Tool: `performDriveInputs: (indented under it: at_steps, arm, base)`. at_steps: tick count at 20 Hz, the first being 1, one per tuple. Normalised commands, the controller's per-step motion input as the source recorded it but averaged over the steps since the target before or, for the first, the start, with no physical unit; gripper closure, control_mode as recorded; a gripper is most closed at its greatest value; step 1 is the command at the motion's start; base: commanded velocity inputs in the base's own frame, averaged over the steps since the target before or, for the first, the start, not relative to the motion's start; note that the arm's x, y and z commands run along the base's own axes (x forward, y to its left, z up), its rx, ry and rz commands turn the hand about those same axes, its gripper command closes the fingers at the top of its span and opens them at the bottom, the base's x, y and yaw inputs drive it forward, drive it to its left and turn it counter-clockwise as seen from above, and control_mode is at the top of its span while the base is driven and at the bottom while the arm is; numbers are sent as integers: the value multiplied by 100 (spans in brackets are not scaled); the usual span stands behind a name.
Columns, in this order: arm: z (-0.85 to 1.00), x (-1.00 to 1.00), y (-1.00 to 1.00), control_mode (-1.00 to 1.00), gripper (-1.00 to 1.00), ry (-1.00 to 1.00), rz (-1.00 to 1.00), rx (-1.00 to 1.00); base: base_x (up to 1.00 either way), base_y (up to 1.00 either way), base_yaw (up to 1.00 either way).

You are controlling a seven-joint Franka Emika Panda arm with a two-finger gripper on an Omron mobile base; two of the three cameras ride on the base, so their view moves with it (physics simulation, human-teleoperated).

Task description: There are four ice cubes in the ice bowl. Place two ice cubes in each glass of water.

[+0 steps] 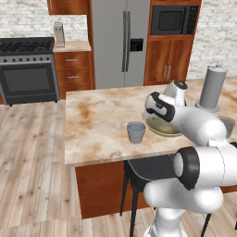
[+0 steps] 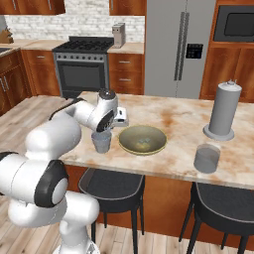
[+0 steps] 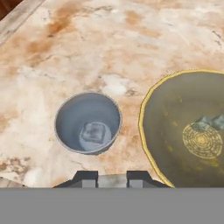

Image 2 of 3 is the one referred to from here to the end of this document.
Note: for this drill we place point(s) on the wooden wall cupboards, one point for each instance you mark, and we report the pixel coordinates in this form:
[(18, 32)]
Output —
[(128, 6), (29, 6)]

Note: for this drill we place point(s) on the pale ice cube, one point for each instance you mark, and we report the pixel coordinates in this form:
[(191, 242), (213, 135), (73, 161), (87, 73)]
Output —
[(141, 141), (147, 140)]

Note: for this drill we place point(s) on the clear glass of water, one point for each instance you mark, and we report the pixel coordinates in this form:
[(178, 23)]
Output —
[(101, 143), (207, 159)]

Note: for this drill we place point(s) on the brown knife block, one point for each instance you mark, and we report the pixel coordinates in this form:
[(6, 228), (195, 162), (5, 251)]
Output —
[(6, 35)]

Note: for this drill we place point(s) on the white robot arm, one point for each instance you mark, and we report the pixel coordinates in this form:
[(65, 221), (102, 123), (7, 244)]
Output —
[(49, 139)]

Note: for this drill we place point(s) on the olive green ice bowl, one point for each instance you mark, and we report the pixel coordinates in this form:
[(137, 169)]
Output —
[(129, 140)]

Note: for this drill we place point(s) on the black and steel range cooker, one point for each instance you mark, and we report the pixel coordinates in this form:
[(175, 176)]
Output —
[(81, 71)]

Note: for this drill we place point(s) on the wooden base cupboards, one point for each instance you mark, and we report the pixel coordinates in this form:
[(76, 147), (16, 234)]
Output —
[(126, 73), (10, 81), (41, 72)]

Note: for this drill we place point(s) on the black bar stool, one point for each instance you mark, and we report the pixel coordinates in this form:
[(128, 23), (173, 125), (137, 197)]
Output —
[(225, 208), (112, 190)]

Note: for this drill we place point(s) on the grey paper towel holder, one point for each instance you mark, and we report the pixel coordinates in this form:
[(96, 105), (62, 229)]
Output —
[(225, 109)]

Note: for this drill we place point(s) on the silver toaster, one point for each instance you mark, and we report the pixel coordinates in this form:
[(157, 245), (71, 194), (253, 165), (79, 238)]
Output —
[(118, 34)]

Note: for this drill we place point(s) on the steel sink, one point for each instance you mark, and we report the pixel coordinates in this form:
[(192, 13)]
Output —
[(4, 50)]

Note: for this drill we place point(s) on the stainless steel fridge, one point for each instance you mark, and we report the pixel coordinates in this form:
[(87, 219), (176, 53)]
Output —
[(165, 46)]

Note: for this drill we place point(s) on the wooden kitchen island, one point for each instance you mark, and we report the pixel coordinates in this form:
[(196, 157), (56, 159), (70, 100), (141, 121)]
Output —
[(165, 201)]

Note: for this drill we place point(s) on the wooden tall cupboard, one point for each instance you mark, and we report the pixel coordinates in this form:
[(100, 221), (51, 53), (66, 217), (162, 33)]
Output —
[(228, 71)]

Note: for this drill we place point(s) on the black built-in microwave oven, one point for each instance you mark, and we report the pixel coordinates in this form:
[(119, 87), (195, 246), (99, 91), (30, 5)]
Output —
[(235, 24)]

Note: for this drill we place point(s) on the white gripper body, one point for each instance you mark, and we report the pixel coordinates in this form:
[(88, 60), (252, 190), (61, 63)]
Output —
[(121, 123)]

